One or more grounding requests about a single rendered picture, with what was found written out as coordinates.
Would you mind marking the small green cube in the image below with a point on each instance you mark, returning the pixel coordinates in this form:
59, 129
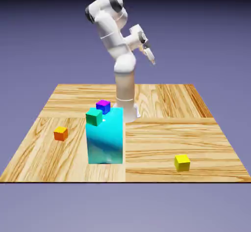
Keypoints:
94, 116

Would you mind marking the small yellow cube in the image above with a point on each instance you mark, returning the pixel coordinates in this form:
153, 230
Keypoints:
182, 163

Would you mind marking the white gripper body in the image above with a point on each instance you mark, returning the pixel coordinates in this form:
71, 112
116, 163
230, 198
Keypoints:
149, 54

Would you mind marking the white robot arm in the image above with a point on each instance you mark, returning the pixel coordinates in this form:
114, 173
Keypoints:
109, 33

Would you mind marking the small orange cube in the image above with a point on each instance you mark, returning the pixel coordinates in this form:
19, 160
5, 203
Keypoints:
60, 134

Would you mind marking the small purple cube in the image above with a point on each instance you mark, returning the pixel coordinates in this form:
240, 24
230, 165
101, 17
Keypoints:
104, 105

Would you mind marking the large cyan box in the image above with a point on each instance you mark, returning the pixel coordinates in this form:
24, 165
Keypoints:
106, 137

